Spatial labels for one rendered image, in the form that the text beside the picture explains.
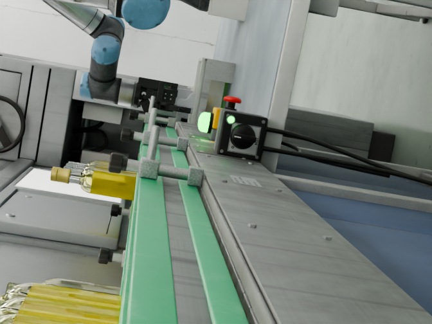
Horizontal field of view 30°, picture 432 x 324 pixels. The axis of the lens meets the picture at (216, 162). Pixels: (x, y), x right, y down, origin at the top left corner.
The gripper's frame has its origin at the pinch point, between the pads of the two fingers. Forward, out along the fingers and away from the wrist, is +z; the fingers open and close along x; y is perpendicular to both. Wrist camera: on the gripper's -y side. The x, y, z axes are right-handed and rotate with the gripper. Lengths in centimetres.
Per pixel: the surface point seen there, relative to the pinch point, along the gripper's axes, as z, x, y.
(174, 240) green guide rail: -12, -156, -7
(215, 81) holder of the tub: 0.9, -9.9, 9.6
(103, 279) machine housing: -19, -66, -35
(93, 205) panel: -26.3, -2.9, -30.7
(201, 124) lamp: -4, -58, -1
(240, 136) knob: 0, -91, 0
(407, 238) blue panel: 18, -133, -7
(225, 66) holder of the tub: 3.0, -10.2, 14.0
